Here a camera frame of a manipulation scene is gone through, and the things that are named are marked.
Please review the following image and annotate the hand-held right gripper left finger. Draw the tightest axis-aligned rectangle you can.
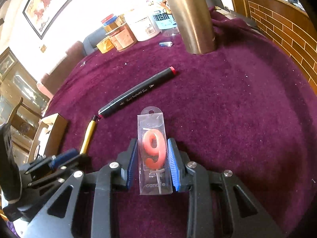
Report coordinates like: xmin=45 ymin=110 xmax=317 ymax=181
xmin=23 ymin=138 xmax=138 ymax=238

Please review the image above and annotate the blue label clear container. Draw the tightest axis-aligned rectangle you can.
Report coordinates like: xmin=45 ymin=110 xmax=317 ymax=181
xmin=147 ymin=0 xmax=179 ymax=34

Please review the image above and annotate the white jar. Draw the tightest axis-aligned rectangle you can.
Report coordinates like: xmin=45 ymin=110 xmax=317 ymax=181
xmin=124 ymin=10 xmax=161 ymax=42

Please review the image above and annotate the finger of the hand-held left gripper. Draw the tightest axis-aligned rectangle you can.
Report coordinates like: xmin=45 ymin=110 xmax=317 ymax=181
xmin=18 ymin=149 xmax=78 ymax=176
xmin=28 ymin=153 xmax=88 ymax=187

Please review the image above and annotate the framed wall picture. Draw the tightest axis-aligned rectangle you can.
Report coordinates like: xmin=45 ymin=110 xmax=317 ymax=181
xmin=22 ymin=0 xmax=96 ymax=39

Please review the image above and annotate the purple tablecloth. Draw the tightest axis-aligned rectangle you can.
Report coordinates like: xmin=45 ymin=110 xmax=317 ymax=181
xmin=42 ymin=5 xmax=317 ymax=238

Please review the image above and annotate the cardboard tray box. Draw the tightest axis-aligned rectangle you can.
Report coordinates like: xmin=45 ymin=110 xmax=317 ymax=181
xmin=27 ymin=113 xmax=68 ymax=164

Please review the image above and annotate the black marker with red caps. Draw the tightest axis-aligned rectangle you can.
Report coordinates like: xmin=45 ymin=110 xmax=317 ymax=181
xmin=98 ymin=66 xmax=177 ymax=118

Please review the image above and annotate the steel thermos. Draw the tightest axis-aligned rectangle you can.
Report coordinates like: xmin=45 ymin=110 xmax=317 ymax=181
xmin=157 ymin=0 xmax=216 ymax=55

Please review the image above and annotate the yellow tape roll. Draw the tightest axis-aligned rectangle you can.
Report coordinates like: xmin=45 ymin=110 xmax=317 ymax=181
xmin=96 ymin=37 xmax=115 ymax=54

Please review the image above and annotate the red number candle packet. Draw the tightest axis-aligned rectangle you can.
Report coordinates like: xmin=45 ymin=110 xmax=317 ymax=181
xmin=137 ymin=107 xmax=173 ymax=195

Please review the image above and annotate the yellow pen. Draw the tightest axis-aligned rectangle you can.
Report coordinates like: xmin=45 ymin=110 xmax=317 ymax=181
xmin=80 ymin=115 xmax=98 ymax=155

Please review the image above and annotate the copper label jar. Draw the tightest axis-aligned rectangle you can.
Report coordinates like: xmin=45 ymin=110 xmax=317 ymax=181
xmin=109 ymin=25 xmax=137 ymax=52

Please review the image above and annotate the brick patterned wooden counter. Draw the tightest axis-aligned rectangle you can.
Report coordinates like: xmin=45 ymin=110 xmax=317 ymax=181
xmin=228 ymin=0 xmax=317 ymax=92

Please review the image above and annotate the clear jar with red contents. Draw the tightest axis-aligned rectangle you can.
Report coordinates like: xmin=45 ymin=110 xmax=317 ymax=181
xmin=101 ymin=13 xmax=124 ymax=33

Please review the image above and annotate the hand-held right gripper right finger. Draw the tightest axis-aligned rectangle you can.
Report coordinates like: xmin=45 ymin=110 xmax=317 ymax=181
xmin=167 ymin=137 xmax=285 ymax=238

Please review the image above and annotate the brown upholstered chair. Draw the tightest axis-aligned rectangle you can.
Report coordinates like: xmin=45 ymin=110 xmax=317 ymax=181
xmin=37 ymin=40 xmax=86 ymax=100

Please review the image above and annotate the wooden glass cabinet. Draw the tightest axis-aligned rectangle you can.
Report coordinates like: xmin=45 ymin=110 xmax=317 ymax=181
xmin=0 ymin=47 xmax=50 ymax=159

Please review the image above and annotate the dark wooden chair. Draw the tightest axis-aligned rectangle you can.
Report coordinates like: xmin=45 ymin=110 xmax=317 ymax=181
xmin=7 ymin=97 xmax=42 ymax=129

